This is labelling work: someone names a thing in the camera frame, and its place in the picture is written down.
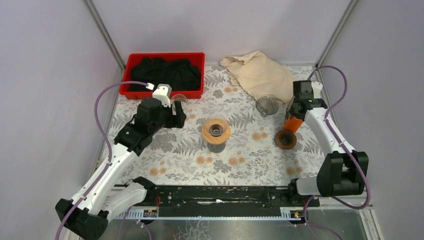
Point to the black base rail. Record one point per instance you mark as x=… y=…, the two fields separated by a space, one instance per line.
x=189 y=201

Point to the glass coffee carafe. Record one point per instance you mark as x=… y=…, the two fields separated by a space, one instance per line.
x=216 y=148

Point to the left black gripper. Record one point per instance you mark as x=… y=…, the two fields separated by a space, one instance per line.
x=178 y=114

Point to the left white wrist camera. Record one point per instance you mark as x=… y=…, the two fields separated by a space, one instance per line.
x=161 y=93

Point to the small glass beaker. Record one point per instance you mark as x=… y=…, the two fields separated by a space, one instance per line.
x=182 y=99

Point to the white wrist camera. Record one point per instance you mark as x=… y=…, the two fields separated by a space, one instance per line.
x=161 y=93
x=316 y=86

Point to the light wooden ring holder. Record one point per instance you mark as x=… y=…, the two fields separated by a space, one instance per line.
x=215 y=140

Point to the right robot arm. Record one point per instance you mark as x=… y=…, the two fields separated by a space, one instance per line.
x=343 y=167

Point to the beige cloth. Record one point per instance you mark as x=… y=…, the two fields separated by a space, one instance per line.
x=260 y=76

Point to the grey ribbed glass dripper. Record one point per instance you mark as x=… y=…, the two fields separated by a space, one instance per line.
x=266 y=106

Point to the orange coffee filter box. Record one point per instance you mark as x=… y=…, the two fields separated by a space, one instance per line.
x=291 y=123

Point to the dark wooden ring holder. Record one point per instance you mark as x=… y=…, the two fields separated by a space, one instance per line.
x=285 y=139

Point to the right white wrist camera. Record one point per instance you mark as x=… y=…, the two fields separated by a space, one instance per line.
x=316 y=86

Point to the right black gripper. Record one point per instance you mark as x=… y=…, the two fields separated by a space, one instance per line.
x=293 y=114

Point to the black cloth in bin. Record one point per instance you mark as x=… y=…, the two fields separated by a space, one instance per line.
x=179 y=74

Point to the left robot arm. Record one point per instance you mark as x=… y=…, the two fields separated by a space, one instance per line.
x=88 y=213

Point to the red plastic bin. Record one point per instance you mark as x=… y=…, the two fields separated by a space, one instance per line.
x=196 y=59

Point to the clear glass dripper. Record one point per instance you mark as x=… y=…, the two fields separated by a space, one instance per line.
x=216 y=126

